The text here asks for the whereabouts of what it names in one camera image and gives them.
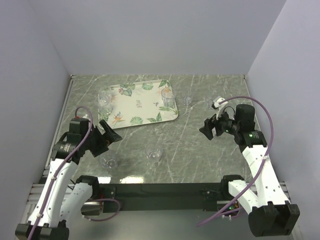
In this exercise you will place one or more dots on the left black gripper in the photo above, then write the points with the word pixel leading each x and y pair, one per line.
pixel 102 147

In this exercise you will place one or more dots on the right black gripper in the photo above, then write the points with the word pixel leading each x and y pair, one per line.
pixel 209 124

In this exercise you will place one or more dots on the clear glass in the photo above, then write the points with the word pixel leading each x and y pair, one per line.
pixel 104 112
pixel 209 101
pixel 186 97
pixel 168 95
pixel 154 152
pixel 109 160
pixel 104 97

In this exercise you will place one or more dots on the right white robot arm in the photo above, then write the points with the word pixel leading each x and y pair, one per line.
pixel 270 212

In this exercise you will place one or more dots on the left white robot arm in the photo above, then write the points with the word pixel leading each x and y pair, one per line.
pixel 53 212

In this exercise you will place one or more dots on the floral white serving tray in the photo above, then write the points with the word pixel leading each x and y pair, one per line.
pixel 140 103

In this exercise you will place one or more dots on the black base beam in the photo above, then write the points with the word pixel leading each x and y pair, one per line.
pixel 162 196

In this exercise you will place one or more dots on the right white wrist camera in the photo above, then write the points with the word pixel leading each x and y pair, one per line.
pixel 219 104

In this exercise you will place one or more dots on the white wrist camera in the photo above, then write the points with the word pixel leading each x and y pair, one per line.
pixel 86 116
pixel 219 104

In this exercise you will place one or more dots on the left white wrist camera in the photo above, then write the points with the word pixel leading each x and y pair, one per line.
pixel 86 116

